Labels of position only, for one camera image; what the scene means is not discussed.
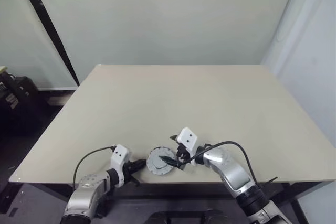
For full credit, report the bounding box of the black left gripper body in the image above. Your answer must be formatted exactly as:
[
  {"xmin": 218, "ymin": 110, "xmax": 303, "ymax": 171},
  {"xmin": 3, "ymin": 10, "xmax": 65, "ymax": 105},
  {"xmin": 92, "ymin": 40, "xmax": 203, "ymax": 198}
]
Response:
[{"xmin": 122, "ymin": 160, "xmax": 140, "ymax": 182}]

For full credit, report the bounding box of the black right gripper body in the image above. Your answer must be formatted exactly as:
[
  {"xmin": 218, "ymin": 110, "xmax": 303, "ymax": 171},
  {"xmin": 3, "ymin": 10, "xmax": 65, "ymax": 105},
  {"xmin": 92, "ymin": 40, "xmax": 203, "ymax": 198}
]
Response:
[{"xmin": 176, "ymin": 142, "xmax": 192, "ymax": 170}]

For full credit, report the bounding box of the round white grey disc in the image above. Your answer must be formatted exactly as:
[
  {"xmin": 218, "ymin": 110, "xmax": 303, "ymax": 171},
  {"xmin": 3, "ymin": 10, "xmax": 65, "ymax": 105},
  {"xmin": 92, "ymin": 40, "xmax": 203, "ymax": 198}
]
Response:
[{"xmin": 146, "ymin": 146, "xmax": 176, "ymax": 176}]

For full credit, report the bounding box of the black equipment case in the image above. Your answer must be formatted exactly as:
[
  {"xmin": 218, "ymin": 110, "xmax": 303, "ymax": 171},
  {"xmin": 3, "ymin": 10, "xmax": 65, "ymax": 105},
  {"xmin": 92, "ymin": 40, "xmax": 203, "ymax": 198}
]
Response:
[{"xmin": 0, "ymin": 71, "xmax": 40, "ymax": 133}]

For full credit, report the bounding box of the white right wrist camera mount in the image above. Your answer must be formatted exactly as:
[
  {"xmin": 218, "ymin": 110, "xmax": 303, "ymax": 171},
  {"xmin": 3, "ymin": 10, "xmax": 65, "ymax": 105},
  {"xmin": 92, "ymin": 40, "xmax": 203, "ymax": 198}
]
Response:
[{"xmin": 176, "ymin": 127, "xmax": 200, "ymax": 167}]

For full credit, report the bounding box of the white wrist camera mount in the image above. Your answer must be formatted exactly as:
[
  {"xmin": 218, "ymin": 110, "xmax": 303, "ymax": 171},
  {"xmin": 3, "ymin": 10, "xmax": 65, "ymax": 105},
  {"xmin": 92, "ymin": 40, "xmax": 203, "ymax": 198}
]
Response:
[
  {"xmin": 176, "ymin": 127, "xmax": 200, "ymax": 167},
  {"xmin": 110, "ymin": 144, "xmax": 132, "ymax": 186}
]

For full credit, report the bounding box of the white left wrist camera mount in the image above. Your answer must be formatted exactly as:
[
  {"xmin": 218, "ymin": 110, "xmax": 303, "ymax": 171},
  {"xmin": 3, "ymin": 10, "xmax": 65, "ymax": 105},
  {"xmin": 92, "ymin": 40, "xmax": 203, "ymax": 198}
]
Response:
[{"xmin": 110, "ymin": 144, "xmax": 132, "ymax": 186}]

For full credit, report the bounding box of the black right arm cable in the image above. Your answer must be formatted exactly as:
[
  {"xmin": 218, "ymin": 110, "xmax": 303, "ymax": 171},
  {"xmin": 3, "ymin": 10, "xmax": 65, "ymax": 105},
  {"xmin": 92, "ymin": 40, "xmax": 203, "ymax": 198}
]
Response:
[{"xmin": 181, "ymin": 141, "xmax": 259, "ymax": 187}]

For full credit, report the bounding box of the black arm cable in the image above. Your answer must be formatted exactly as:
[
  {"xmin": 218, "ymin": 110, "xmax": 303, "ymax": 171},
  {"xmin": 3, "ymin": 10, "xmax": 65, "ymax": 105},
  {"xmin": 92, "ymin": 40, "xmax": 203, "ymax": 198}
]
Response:
[
  {"xmin": 72, "ymin": 145, "xmax": 118, "ymax": 186},
  {"xmin": 181, "ymin": 141, "xmax": 259, "ymax": 187}
]

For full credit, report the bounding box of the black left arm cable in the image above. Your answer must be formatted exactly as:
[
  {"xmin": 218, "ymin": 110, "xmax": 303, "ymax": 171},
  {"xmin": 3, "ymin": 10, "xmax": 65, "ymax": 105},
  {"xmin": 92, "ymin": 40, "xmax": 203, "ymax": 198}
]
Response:
[{"xmin": 72, "ymin": 145, "xmax": 118, "ymax": 186}]

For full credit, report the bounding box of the black wall strip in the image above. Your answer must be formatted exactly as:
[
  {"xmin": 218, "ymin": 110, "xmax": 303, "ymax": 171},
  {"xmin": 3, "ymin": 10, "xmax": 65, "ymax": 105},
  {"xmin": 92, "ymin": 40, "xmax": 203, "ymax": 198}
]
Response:
[{"xmin": 15, "ymin": 0, "xmax": 80, "ymax": 87}]

